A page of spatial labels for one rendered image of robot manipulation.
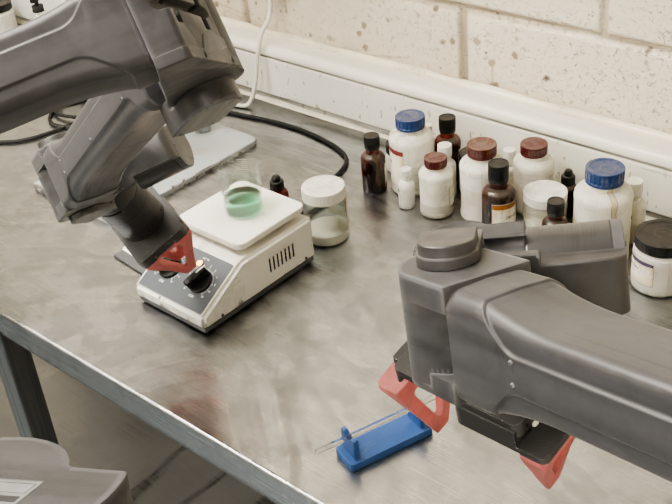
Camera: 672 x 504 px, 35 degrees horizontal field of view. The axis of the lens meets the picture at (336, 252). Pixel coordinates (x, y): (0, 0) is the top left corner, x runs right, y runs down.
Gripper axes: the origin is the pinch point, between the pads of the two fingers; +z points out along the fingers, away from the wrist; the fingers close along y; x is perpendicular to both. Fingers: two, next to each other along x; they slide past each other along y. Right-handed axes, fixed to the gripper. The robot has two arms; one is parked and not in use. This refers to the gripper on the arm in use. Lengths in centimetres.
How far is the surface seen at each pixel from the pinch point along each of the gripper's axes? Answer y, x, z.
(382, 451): -34.7, -3.8, 4.5
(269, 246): -0.8, -8.7, 7.4
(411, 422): -32.9, -7.9, 7.1
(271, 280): -1.9, -6.1, 11.2
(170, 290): 1.9, 4.0, 4.6
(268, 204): 5.1, -12.1, 7.8
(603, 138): -10, -51, 24
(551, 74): 2, -53, 22
